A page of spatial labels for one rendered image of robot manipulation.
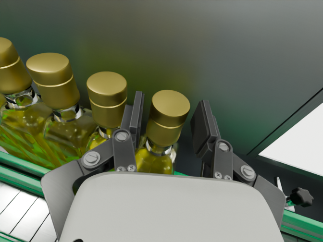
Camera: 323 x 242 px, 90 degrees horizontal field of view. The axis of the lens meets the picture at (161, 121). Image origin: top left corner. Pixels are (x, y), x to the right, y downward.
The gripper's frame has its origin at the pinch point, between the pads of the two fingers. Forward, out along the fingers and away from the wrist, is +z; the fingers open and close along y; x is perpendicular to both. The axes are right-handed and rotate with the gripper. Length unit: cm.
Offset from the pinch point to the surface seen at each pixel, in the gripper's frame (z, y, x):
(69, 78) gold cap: 4.3, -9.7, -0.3
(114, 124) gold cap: 1.3, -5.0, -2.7
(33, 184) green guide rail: 0.1, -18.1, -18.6
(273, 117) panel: 8.8, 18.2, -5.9
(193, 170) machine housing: 12.7, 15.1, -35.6
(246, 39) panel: 11.4, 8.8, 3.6
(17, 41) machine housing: 25.3, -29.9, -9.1
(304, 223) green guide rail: -3.3, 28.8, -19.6
